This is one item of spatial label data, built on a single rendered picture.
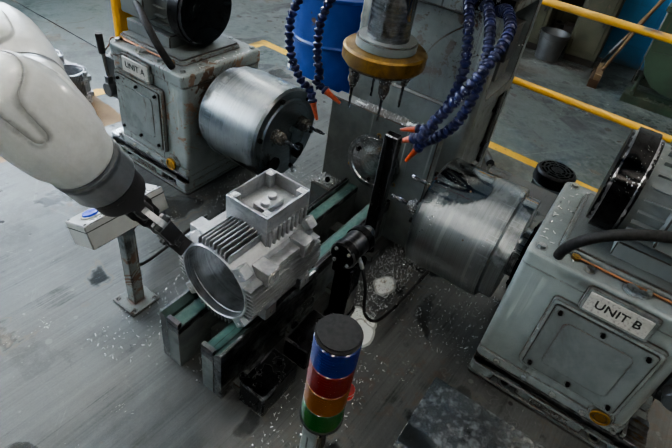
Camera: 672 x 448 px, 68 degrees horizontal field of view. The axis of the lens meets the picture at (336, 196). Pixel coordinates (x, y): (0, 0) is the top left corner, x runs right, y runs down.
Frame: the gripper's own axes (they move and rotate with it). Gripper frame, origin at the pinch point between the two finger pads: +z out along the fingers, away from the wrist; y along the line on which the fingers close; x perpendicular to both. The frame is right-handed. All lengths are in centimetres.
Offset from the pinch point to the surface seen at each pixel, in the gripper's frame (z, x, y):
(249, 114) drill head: 18.2, -34.5, 19.3
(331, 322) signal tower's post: -12.3, -1.6, -34.4
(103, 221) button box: 1.4, 4.4, 15.6
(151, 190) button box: 6.3, -5.5, 16.2
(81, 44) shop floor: 182, -94, 318
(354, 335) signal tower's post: -12.1, -1.9, -37.6
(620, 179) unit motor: 2, -46, -56
